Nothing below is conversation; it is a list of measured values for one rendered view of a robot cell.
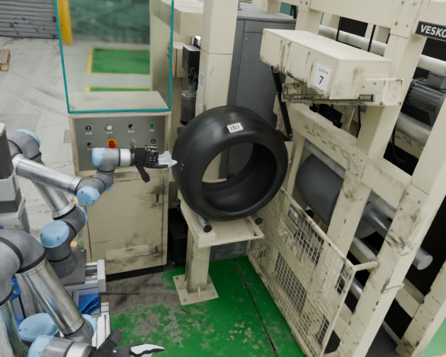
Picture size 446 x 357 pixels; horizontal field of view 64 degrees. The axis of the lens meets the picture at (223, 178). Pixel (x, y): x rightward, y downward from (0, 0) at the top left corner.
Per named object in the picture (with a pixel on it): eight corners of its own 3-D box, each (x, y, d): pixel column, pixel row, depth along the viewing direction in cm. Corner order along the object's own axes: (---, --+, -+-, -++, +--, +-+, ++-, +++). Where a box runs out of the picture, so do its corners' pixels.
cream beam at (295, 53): (257, 59, 177) (262, 28, 170) (300, 61, 186) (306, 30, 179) (327, 100, 129) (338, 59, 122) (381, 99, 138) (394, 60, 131)
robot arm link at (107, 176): (87, 193, 152) (88, 171, 147) (99, 180, 162) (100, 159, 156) (105, 198, 152) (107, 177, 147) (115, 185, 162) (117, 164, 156)
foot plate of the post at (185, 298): (172, 277, 265) (173, 273, 263) (207, 270, 275) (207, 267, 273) (181, 305, 244) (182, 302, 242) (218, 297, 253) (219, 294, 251)
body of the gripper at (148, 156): (161, 152, 154) (132, 151, 149) (158, 170, 158) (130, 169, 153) (157, 144, 160) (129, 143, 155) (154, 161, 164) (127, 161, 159)
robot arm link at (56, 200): (59, 244, 170) (-13, 144, 147) (75, 225, 183) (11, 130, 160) (80, 239, 166) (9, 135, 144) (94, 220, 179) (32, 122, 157)
